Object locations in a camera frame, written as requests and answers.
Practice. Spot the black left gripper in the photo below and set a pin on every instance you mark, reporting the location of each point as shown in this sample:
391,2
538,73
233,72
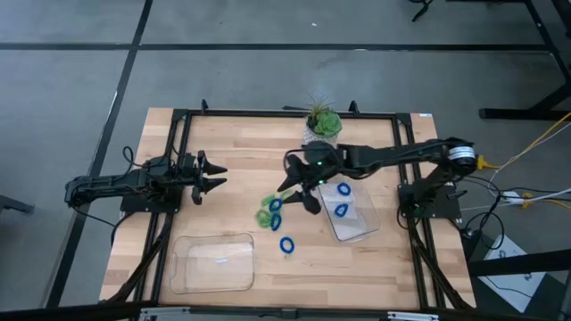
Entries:
189,178

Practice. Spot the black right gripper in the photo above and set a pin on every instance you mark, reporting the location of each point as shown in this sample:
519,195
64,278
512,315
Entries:
330,171

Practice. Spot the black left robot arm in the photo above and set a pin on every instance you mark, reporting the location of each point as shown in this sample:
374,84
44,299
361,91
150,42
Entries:
111,183

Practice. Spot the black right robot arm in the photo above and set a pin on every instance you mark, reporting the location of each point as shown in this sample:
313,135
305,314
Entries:
401,156

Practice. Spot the clear plastic bin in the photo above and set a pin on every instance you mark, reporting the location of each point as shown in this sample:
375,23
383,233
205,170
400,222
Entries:
209,276
357,223

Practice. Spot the potted succulent, patterned white pot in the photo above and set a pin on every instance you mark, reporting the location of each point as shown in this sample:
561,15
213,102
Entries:
328,124

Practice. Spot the black furniture foot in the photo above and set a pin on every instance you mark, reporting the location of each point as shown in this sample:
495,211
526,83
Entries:
15,205

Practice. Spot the white power strip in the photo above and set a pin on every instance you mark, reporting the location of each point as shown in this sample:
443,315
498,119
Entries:
511,197

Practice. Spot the black metal beam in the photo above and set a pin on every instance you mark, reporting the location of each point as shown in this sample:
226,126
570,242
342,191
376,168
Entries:
517,265

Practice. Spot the black table stand legs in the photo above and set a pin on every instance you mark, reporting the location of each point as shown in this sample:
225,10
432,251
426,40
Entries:
548,53

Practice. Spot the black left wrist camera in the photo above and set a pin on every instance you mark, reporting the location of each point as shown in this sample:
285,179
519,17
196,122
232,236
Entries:
187,161

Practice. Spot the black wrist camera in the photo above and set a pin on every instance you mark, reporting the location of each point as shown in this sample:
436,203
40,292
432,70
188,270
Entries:
187,161
322,151

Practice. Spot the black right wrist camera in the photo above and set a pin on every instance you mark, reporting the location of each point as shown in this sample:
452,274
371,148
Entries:
322,151

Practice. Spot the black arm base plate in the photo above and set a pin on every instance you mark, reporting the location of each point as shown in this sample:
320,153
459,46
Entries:
439,205
151,203

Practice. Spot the black aluminium table frame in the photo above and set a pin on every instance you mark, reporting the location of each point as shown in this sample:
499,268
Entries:
290,112

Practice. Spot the black table-level camera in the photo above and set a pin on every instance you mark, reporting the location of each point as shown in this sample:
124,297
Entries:
285,314

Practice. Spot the silver metal bracket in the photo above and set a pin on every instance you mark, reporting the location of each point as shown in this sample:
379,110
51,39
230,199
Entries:
412,316
160,314

